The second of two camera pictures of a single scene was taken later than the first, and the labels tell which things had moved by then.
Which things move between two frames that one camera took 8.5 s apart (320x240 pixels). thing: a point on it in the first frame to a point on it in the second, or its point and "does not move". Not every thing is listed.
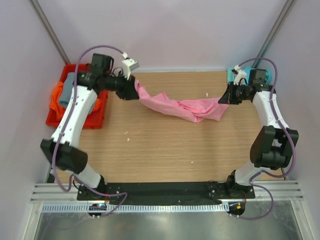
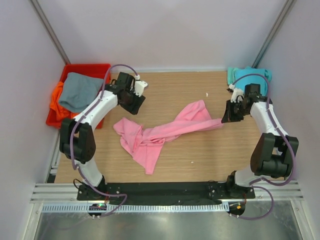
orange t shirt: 55,104 does not move
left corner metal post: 35,4 does not move
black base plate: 164,191 does not move
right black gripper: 228,97 to 229,116
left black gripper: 129,91 to 135,108
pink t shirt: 196,110 to 146,143
